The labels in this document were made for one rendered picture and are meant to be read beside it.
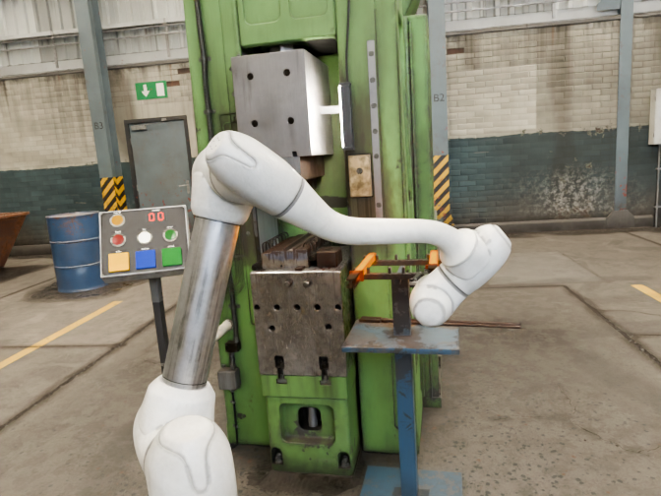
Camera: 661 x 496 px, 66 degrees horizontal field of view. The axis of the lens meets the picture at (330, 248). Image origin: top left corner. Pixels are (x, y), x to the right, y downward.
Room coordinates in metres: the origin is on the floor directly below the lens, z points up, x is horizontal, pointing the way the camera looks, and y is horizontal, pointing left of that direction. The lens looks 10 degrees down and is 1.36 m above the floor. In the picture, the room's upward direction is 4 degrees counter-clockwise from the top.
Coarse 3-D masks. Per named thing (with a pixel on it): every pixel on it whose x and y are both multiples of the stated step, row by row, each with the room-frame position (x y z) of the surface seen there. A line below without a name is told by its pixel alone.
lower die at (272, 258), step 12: (288, 240) 2.30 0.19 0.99; (264, 252) 2.10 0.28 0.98; (276, 252) 2.06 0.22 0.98; (288, 252) 2.05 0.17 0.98; (300, 252) 2.04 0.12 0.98; (264, 264) 2.07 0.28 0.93; (276, 264) 2.06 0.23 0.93; (288, 264) 2.05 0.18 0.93; (300, 264) 2.04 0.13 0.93; (312, 264) 2.10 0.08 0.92
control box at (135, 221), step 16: (160, 208) 2.09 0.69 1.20; (176, 208) 2.10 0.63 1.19; (112, 224) 2.03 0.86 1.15; (128, 224) 2.04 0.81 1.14; (144, 224) 2.05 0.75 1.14; (160, 224) 2.06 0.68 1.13; (176, 224) 2.07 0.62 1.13; (128, 240) 2.00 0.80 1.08; (160, 240) 2.02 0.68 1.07; (176, 240) 2.03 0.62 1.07; (160, 256) 1.99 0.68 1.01; (128, 272) 1.94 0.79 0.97; (144, 272) 1.95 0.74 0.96; (160, 272) 1.97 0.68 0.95; (176, 272) 2.00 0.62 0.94
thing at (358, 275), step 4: (368, 256) 1.87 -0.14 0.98; (372, 256) 1.87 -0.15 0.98; (364, 260) 1.81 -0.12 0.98; (368, 260) 1.80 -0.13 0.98; (372, 260) 1.84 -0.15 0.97; (360, 264) 1.74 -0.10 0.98; (364, 264) 1.74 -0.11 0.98; (368, 264) 1.76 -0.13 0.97; (356, 268) 1.69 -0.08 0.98; (360, 268) 1.68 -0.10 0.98; (364, 268) 1.68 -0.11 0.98; (352, 272) 1.62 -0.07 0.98; (356, 272) 1.61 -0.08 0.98; (360, 272) 1.61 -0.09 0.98; (364, 272) 1.68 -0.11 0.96; (348, 276) 1.56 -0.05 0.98; (352, 276) 1.56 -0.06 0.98; (356, 276) 1.56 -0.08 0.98; (360, 276) 1.61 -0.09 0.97; (348, 280) 1.53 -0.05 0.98; (352, 280) 1.53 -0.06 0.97; (356, 280) 1.58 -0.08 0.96; (360, 280) 1.61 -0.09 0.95; (348, 284) 1.54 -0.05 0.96; (352, 284) 1.53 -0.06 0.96; (356, 284) 1.54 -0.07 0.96
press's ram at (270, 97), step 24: (240, 72) 2.08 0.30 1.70; (264, 72) 2.06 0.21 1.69; (288, 72) 2.04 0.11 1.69; (312, 72) 2.12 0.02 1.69; (240, 96) 2.08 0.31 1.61; (264, 96) 2.06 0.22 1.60; (288, 96) 2.04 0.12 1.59; (312, 96) 2.09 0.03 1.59; (240, 120) 2.08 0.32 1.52; (264, 120) 2.06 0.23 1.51; (288, 120) 2.04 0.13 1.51; (312, 120) 2.07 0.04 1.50; (264, 144) 2.06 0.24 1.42; (288, 144) 2.04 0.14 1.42; (312, 144) 2.04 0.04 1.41
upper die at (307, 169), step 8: (288, 160) 2.04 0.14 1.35; (296, 160) 2.03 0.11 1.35; (304, 160) 2.10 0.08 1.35; (312, 160) 2.22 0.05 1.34; (320, 160) 2.36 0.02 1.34; (296, 168) 2.04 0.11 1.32; (304, 168) 2.09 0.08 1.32; (312, 168) 2.21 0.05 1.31; (320, 168) 2.35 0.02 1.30; (304, 176) 2.08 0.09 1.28; (312, 176) 2.20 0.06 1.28
